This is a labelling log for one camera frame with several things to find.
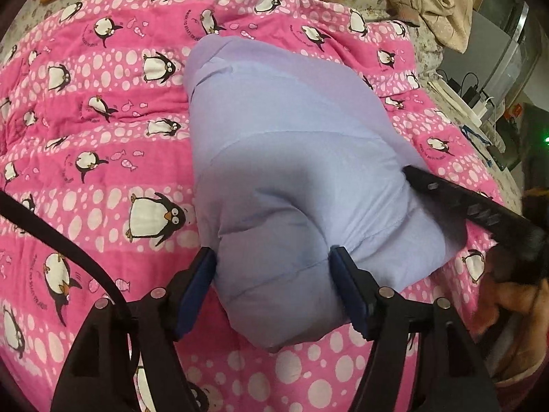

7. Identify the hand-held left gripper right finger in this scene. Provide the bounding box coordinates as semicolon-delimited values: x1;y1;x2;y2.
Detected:
330;245;501;412

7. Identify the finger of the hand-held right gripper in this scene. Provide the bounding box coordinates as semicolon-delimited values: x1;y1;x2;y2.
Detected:
402;165;535;247

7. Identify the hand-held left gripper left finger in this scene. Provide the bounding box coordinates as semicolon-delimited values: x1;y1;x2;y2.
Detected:
50;246;216;412

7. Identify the lilac padded jacket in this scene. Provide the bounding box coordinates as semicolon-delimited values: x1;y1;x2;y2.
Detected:
184;34;469;351

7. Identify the person's right forearm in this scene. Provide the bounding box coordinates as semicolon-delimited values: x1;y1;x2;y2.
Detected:
487;352;549;401

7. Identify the person's right hand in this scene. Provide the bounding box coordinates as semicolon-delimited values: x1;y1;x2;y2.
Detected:
475;275;549;378

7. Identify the white power strip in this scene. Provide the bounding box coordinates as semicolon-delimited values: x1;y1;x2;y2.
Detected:
428;79;495;123

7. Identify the floral bed sheet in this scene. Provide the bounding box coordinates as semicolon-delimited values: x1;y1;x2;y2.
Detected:
0;0;529;217

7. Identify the glass table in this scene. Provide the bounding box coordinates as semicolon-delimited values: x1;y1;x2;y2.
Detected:
469;0;535;106

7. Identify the pink penguin print blanket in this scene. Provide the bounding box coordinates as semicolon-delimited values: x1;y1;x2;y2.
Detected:
0;0;515;412

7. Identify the beige garment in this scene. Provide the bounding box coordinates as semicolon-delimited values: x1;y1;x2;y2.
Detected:
291;0;478;53

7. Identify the blue cable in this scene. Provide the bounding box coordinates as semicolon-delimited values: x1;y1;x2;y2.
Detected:
460;124;493;167

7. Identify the black cable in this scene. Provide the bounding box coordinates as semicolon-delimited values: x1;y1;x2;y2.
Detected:
0;191;130;323

